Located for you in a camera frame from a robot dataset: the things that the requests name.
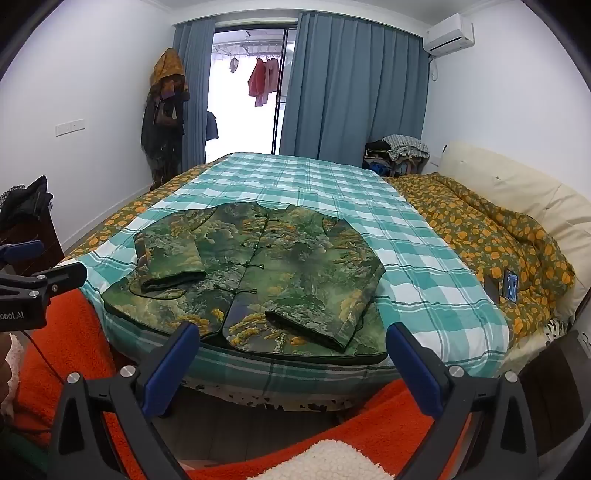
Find blue screen phone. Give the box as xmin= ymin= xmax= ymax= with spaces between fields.
xmin=501 ymin=270 xmax=520 ymax=303

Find black flat object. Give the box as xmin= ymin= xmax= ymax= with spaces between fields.
xmin=482 ymin=274 xmax=502 ymax=303

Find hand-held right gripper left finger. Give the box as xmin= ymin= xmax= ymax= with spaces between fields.
xmin=46 ymin=320 xmax=201 ymax=480

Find black cable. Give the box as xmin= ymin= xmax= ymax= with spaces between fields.
xmin=21 ymin=329 xmax=68 ymax=386

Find dark wooden cabinet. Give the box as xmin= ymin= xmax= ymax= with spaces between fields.
xmin=0 ymin=210 xmax=65 ymax=273

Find orange fleece garment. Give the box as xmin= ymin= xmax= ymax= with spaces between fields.
xmin=0 ymin=288 xmax=476 ymax=480

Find narrow blue curtain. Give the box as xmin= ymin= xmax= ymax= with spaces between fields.
xmin=173 ymin=21 xmax=218 ymax=167

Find white air conditioner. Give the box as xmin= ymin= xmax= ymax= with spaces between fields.
xmin=425 ymin=13 xmax=476 ymax=58

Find green landscape print jacket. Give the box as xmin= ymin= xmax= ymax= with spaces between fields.
xmin=100 ymin=202 xmax=387 ymax=357

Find pile of dark clothes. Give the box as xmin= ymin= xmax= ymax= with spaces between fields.
xmin=362 ymin=140 xmax=393 ymax=176

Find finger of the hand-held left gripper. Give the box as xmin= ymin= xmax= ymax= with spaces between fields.
xmin=33 ymin=262 xmax=88 ymax=296
xmin=0 ymin=240 xmax=44 ymax=268

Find dark wooden bed frame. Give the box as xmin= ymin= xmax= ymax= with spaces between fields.
xmin=517 ymin=318 xmax=591 ymax=462

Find wide blue curtain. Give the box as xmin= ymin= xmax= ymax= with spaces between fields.
xmin=279 ymin=11 xmax=432 ymax=162

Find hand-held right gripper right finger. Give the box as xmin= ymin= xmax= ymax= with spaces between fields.
xmin=385 ymin=322 xmax=541 ymax=480

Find grey checked cloth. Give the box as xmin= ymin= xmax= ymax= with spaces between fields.
xmin=382 ymin=134 xmax=431 ymax=162

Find dark hanging coats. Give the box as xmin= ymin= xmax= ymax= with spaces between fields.
xmin=141 ymin=76 xmax=191 ymax=191

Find orange floral quilt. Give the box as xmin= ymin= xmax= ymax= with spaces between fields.
xmin=385 ymin=173 xmax=578 ymax=347

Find ceiling drying rack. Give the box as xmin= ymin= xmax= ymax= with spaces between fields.
xmin=215 ymin=41 xmax=296 ymax=58

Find pink hanging clothes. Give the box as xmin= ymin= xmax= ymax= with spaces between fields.
xmin=248 ymin=56 xmax=280 ymax=108

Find tiger print cloth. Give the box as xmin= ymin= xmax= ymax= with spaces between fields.
xmin=540 ymin=318 xmax=571 ymax=344

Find green checked blanket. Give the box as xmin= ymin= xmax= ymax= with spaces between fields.
xmin=78 ymin=152 xmax=511 ymax=411

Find cream padded headboard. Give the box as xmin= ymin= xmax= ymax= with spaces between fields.
xmin=438 ymin=141 xmax=591 ymax=324

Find orange floral bed sheet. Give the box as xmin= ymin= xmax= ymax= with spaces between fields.
xmin=62 ymin=157 xmax=232 ymax=261

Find yellow floral cloth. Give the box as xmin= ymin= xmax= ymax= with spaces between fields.
xmin=150 ymin=47 xmax=188 ymax=97

